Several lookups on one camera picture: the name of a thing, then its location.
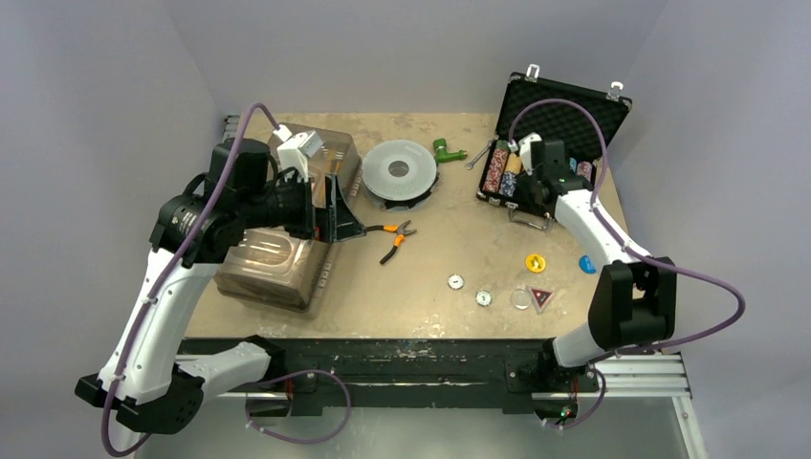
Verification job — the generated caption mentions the white poker chip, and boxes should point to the white poker chip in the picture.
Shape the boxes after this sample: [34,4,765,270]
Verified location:
[475,290,493,307]
[448,274,465,291]

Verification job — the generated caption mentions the grey filament spool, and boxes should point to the grey filament spool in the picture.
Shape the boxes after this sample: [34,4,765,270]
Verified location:
[362,140,440,212]

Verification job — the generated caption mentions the red poker chip row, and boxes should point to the red poker chip row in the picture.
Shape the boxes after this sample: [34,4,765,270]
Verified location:
[481,141,511,193]

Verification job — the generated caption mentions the white poker chip right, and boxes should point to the white poker chip right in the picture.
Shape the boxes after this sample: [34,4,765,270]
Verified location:
[475,290,493,307]

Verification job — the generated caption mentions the yellow blue chip row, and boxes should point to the yellow blue chip row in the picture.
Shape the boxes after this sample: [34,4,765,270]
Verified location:
[498,153,523,197]

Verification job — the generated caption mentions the white poker chip left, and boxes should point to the white poker chip left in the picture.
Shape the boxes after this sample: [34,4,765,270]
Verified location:
[448,274,465,291]

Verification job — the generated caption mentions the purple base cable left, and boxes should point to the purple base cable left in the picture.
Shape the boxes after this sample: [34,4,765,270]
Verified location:
[245,369,353,446]

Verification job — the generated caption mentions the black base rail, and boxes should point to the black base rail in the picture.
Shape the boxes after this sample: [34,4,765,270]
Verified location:
[232,338,586,416]

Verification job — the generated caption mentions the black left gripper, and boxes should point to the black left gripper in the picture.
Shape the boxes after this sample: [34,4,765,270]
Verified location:
[239,171,365,242]

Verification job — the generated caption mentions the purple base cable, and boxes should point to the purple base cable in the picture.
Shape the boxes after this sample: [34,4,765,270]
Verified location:
[245,369,353,446]
[541,370,607,432]

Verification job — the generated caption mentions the silver wrench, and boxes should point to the silver wrench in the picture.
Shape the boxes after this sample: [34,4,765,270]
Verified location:
[465,140,496,170]

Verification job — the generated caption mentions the blue poker button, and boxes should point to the blue poker button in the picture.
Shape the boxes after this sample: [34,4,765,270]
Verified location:
[579,255,597,274]

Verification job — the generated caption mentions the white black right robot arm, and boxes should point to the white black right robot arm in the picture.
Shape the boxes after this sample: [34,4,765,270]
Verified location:
[509,134,676,389]

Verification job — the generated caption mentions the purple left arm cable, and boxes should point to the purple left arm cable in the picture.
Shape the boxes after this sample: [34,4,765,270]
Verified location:
[99,101,280,458]

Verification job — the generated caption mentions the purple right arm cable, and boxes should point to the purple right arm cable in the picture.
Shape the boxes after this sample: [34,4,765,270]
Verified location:
[507,98,747,365]

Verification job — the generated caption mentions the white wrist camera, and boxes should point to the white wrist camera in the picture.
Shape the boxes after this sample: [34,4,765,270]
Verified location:
[273,124,323,182]
[507,132,542,173]

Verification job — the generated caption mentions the black poker set case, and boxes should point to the black poker set case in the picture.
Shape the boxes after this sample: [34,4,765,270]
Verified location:
[476,65,633,214]

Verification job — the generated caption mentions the clear brown plastic storage box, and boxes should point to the clear brown plastic storage box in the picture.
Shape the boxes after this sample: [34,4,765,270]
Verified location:
[214,124,361,313]

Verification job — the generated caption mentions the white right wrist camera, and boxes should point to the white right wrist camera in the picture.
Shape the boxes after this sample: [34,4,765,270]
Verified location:
[507,132,542,173]

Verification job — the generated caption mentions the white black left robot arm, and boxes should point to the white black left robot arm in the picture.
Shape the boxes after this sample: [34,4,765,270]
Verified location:
[75,134,365,435]

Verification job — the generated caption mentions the orange black pliers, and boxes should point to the orange black pliers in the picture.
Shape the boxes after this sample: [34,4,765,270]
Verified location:
[365,220,416,265]

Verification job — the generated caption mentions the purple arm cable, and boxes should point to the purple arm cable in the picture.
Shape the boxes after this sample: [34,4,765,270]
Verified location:
[99,101,280,458]
[507,98,747,365]

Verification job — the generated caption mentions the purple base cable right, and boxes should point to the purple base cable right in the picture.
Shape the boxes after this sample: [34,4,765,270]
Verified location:
[541,370,607,432]

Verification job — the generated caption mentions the yellow dealer button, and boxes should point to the yellow dealer button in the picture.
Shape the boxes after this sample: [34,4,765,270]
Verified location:
[525,253,547,273]

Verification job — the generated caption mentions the aluminium frame rail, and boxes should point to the aluminium frame rail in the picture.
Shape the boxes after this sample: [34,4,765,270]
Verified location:
[532,353,708,458]

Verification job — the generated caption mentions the green hose fitting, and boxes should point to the green hose fitting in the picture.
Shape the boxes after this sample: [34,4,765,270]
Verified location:
[432,138,468,164]

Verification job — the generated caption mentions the red triangle token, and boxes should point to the red triangle token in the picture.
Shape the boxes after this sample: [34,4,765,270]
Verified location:
[527,287,554,314]

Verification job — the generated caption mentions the clear round disc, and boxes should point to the clear round disc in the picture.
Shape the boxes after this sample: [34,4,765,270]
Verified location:
[510,289,533,310]

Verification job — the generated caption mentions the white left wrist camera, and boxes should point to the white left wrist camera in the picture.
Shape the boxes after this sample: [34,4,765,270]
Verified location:
[273,124,323,182]

